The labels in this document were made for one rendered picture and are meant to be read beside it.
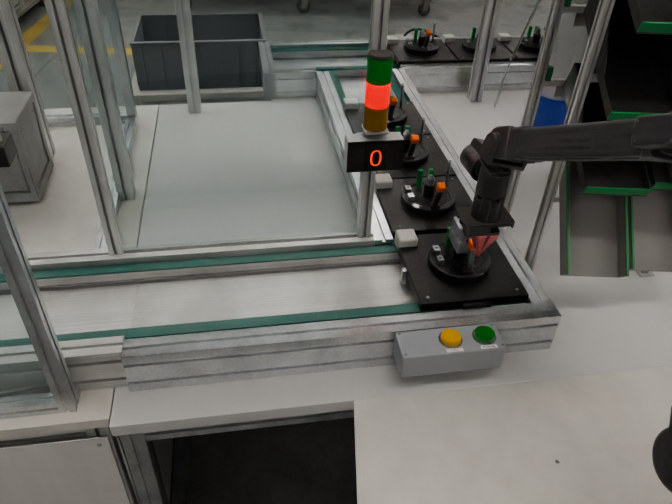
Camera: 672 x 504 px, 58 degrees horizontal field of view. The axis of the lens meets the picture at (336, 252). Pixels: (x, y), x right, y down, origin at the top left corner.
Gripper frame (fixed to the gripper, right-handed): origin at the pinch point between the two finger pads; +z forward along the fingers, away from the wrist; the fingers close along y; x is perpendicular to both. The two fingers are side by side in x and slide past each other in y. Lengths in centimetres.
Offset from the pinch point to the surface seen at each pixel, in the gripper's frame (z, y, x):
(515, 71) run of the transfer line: 12, -64, -125
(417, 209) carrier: 7.9, 3.9, -27.9
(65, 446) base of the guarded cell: 29, 85, 15
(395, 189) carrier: 9.4, 6.3, -40.1
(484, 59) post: 3, -46, -115
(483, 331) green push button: 9.6, 1.7, 13.4
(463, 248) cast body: 2.7, 0.8, -4.7
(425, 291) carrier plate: 9.8, 9.8, 0.2
